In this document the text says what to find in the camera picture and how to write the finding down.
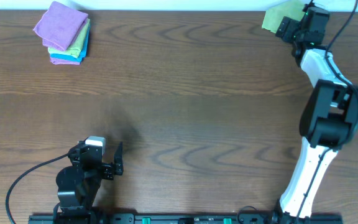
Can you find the purple folded cloth on top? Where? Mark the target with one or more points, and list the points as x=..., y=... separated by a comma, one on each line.
x=59, y=25

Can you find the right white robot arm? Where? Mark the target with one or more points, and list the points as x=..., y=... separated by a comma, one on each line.
x=329, y=120

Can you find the purple folded cloth at bottom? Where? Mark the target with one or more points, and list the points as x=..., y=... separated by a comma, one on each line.
x=58, y=61

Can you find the light green folded cloth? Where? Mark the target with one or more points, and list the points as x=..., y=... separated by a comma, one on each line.
x=77, y=50

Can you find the purple folded cloth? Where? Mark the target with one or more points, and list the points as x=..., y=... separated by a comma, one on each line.
x=59, y=25
x=58, y=61

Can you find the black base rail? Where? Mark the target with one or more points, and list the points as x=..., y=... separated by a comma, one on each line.
x=128, y=218

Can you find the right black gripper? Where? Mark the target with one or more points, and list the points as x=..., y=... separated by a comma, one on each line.
x=285, y=27

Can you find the green microfiber cloth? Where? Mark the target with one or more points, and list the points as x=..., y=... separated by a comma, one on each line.
x=274, y=15

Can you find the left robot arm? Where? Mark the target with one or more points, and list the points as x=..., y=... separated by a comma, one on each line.
x=79, y=183

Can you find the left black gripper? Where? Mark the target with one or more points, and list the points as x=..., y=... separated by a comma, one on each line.
x=110, y=169

